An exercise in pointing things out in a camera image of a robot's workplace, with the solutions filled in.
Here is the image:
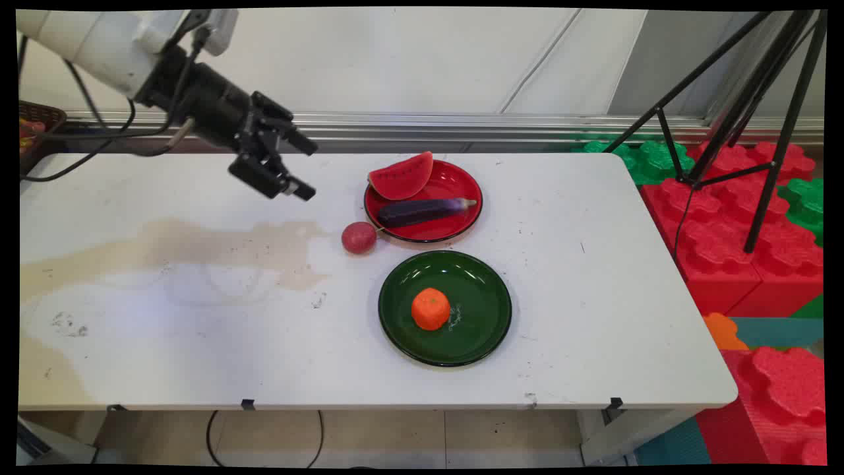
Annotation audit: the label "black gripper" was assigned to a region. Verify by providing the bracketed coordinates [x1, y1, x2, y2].
[137, 47, 319, 202]

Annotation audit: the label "toy fruit in basket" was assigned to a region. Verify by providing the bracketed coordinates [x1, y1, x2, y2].
[19, 117, 47, 155]

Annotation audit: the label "orange foam piece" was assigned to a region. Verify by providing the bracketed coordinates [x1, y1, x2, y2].
[702, 313, 750, 351]

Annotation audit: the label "red toy apple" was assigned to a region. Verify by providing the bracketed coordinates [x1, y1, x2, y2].
[341, 222, 378, 255]

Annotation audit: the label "red foam block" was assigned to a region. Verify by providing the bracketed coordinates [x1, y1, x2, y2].
[695, 346, 828, 466]

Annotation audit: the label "toy watermelon slice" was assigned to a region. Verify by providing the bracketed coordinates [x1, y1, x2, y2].
[368, 151, 435, 201]

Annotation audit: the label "teal foam mat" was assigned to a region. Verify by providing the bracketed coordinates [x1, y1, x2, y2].
[729, 317, 825, 350]

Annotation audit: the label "large red foam blocks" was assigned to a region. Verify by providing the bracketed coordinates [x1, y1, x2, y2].
[641, 141, 825, 318]

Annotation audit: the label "purple toy eggplant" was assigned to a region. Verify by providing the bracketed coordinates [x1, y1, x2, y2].
[377, 197, 478, 230]

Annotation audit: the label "aluminium wall rail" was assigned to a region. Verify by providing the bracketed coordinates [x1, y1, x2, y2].
[65, 110, 825, 147]

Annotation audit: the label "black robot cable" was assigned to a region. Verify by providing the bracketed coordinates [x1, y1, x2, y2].
[20, 36, 202, 183]

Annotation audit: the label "green round plate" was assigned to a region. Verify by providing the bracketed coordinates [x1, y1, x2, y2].
[378, 250, 513, 368]

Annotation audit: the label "dark woven basket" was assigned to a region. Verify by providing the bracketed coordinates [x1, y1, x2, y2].
[18, 100, 67, 176]

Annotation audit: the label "red round plate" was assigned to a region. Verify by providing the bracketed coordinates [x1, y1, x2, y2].
[363, 159, 483, 244]

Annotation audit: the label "toy orange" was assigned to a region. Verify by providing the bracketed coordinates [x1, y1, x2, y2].
[411, 287, 452, 332]

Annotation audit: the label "black cable under table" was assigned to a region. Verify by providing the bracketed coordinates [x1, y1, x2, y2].
[206, 410, 326, 469]

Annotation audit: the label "green foam block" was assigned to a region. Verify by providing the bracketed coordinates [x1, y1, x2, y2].
[778, 177, 825, 247]
[572, 135, 697, 186]

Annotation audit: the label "black tripod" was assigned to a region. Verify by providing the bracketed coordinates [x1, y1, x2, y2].
[603, 9, 829, 255]

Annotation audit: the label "white table leg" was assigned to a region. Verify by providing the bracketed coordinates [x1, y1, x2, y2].
[578, 408, 701, 466]

